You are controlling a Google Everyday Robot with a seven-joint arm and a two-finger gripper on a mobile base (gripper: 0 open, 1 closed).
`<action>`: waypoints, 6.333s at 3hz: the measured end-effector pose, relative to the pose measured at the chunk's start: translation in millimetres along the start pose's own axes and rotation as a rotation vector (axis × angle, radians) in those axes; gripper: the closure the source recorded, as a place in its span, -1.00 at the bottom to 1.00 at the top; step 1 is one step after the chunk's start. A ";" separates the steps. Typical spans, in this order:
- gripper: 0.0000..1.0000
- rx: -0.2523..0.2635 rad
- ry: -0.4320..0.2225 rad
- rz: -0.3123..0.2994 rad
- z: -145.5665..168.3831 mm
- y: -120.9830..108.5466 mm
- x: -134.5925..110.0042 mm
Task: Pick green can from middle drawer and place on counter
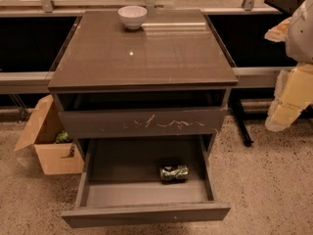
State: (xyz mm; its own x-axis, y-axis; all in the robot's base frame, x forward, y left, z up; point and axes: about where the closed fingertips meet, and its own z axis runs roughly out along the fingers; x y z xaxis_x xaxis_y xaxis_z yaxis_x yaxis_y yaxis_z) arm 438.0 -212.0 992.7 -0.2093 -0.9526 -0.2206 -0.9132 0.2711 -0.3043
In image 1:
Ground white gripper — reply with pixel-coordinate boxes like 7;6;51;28
264;0;313;132

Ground crushed green can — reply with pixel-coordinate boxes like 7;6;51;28
159;164;189;182

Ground grey drawer cabinet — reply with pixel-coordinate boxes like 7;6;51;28
49;10;237;148

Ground scratched grey top drawer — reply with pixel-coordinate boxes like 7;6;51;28
59;107;226;139

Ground open grey middle drawer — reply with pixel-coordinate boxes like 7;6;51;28
62;135;230;228

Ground black table with legs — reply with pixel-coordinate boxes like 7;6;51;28
228;0;313;148

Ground white ceramic bowl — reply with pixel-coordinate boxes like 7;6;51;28
118;6;148;29

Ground green item in box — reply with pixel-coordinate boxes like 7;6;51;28
55;130;70;144

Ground open cardboard box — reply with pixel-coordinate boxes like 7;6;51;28
15;95;84;175

